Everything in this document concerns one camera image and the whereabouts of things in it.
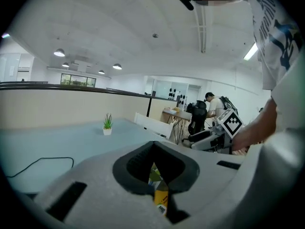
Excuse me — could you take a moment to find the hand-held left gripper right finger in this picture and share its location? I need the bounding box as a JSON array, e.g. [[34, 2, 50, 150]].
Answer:
[[153, 141, 246, 225]]

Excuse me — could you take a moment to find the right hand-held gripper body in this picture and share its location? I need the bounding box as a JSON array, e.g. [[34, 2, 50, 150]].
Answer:
[[190, 108, 244, 155]]

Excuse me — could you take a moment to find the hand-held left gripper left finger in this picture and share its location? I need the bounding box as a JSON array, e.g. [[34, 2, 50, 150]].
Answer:
[[33, 141, 168, 229]]

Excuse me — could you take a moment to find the person's right forearm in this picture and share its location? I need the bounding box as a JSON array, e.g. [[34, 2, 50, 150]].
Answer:
[[233, 96, 278, 152]]

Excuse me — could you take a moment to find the light blue desk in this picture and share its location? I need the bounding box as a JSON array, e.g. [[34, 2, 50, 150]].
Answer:
[[0, 117, 176, 194]]

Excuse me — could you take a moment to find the black office chair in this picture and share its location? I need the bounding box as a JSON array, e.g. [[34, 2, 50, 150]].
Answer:
[[182, 100, 208, 143]]

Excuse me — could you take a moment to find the yellow box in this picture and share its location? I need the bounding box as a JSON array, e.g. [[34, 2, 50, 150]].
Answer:
[[149, 162, 170, 217]]

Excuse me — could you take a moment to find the wooden table with metal legs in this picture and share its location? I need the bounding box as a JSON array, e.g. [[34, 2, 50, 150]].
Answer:
[[162, 108, 193, 145]]

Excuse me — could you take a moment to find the small potted green plant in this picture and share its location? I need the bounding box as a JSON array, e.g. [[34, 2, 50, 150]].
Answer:
[[102, 113, 113, 136]]

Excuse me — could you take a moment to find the white chair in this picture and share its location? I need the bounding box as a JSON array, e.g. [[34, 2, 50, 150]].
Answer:
[[133, 112, 174, 140]]

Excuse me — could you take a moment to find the fluorescent ceiling light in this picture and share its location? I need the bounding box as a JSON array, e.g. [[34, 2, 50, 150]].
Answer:
[[243, 42, 259, 62]]

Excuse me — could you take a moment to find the white printed t-shirt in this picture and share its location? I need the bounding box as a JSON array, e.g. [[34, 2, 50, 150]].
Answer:
[[244, 0, 305, 138]]

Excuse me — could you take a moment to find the black handrail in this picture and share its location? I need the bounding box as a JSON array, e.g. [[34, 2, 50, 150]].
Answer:
[[0, 81, 177, 102]]

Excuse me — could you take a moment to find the dark framed window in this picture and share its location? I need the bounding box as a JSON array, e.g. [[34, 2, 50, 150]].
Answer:
[[60, 73, 97, 88]]

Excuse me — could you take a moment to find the black cable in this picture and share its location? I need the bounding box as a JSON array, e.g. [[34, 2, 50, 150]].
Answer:
[[6, 156, 75, 178]]

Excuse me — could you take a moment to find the white ceiling cable tray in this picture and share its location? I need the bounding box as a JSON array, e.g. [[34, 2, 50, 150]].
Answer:
[[193, 5, 207, 54]]

